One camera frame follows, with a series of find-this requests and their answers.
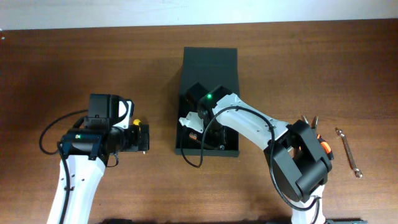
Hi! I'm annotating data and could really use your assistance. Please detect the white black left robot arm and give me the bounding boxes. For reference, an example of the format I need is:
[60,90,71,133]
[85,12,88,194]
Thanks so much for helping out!
[47,94,149,223]

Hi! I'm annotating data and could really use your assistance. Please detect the orange socket bit rail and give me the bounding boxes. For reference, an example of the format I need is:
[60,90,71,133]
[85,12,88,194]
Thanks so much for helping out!
[188,133,198,141]

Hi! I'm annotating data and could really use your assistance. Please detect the yellow black stubby screwdriver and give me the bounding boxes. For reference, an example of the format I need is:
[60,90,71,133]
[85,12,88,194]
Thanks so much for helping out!
[133,119,142,126]

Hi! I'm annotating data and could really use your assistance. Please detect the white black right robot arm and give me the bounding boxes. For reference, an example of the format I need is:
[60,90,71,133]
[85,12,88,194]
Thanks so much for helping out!
[197,86,332,223]

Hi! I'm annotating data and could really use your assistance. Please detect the silver combination wrench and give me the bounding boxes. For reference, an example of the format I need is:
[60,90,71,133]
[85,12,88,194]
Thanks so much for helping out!
[335,128,363,179]

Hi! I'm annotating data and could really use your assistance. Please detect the orange black long-nose pliers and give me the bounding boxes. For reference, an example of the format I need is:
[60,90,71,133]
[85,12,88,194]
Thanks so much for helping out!
[310,116,334,161]

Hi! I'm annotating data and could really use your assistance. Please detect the black foldable box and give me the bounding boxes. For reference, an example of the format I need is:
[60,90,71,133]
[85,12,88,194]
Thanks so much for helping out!
[178,47,240,157]

